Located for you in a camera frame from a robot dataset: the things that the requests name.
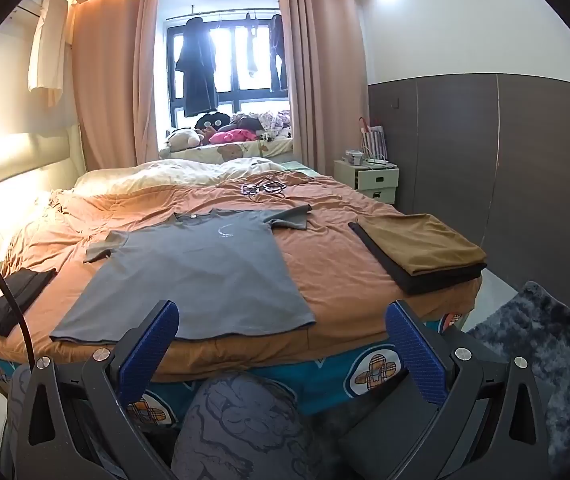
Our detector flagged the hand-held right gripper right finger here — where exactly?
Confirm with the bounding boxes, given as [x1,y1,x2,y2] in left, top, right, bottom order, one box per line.
[386,300,560,480]

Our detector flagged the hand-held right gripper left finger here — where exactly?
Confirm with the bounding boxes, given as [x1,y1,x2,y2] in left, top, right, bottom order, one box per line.
[8,300,181,480]

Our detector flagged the grey t-shirt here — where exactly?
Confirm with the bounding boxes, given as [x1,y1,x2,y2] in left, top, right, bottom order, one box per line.
[50,205,317,346]

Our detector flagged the teal printed bed sheet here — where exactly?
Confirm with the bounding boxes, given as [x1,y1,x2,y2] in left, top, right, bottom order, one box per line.
[0,310,466,426]

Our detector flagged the brown folded garment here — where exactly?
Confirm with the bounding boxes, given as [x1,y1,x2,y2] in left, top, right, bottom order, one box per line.
[360,214,488,277]

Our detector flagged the orange fleece blanket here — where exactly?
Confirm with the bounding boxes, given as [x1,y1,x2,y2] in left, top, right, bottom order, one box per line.
[0,170,483,376]

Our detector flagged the grey fluffy rug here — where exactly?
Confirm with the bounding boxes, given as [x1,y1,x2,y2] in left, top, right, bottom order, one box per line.
[465,280,570,476]

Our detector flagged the cream duvet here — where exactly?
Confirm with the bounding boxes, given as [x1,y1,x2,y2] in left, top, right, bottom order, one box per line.
[74,157,286,196]

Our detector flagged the pale green nightstand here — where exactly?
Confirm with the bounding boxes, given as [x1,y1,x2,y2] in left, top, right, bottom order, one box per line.
[334,159,400,205]

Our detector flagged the white plush bear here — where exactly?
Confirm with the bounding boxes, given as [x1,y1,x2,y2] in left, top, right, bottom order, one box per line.
[159,129,205,158]

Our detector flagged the striped gift bag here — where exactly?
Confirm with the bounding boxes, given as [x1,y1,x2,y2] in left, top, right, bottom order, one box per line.
[361,125,390,163]

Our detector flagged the plush toys on window seat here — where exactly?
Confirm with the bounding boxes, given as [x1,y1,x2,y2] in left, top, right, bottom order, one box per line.
[160,137,294,163]

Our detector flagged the pink plush toy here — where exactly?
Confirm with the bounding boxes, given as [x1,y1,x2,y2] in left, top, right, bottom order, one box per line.
[210,129,261,145]

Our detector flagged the cream padded headboard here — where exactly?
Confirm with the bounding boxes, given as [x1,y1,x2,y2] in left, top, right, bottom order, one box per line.
[0,125,86,241]

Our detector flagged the black round plush toy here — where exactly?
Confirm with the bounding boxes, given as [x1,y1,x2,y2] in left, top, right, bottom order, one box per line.
[196,111,231,133]

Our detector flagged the pink curtain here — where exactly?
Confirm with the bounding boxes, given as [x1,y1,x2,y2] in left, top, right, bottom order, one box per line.
[72,0,163,173]
[277,0,371,178]

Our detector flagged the dark hanging jacket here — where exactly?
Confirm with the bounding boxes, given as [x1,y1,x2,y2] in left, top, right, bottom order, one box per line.
[175,16,218,117]

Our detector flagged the black framed window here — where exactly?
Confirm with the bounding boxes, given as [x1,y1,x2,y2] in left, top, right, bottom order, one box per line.
[165,7,291,128]

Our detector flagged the grey hanging garment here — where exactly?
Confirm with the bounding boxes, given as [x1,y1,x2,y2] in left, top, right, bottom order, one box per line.
[244,12,262,79]

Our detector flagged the dark hanging pants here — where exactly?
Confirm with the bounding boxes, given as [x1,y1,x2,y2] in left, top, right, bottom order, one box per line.
[268,14,289,92]

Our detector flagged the white hanging shirt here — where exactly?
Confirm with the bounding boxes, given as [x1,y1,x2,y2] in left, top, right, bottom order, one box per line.
[28,0,69,108]

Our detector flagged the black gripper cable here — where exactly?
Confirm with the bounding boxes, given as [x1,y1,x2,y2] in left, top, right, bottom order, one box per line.
[0,227,36,366]

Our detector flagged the thin black cable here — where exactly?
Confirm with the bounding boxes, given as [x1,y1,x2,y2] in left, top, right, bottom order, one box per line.
[241,175,292,202]

